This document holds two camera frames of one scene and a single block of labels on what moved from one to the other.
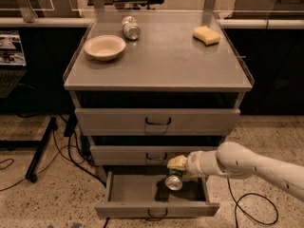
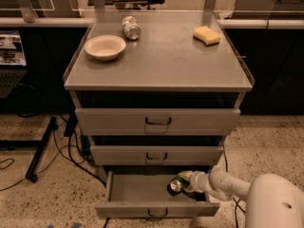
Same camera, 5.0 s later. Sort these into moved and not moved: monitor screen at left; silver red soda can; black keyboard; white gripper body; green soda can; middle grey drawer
Moved: green soda can; white gripper body
Not moved: silver red soda can; black keyboard; middle grey drawer; monitor screen at left
